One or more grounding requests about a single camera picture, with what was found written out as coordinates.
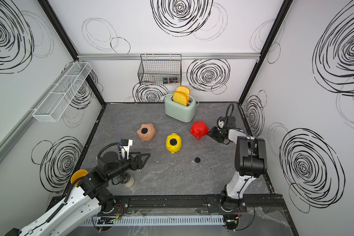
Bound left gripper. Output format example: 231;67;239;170
107;151;150;182

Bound red piggy bank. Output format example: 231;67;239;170
190;120;209;140

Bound pink piggy bank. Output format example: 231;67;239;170
137;123;156;142

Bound yellow piggy bank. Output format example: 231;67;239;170
166;133;182;154

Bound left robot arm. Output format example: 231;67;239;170
7;151;150;236

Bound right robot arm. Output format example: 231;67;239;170
208;116;267;212

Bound clear jar with white contents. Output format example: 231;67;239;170
120;173;135;188

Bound mint green toaster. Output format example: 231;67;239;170
164;94;200;123

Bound front toast slice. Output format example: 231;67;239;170
173;91;190;106

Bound toast slice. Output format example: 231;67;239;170
176;86;190;95
173;91;190;106

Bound back toast slice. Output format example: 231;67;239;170
176;86;190;95

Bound yellow mug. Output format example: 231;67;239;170
70;169;88;183

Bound small jars in basket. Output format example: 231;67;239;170
162;77;180;85

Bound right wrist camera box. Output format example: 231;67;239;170
218;118;226;129

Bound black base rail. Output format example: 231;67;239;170
98;194;285;216

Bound white slotted cable duct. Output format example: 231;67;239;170
81;215;225;227

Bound black wire wall basket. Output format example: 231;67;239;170
137;54;183;86

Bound white wire wall shelf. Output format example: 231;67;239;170
32;62;92;122

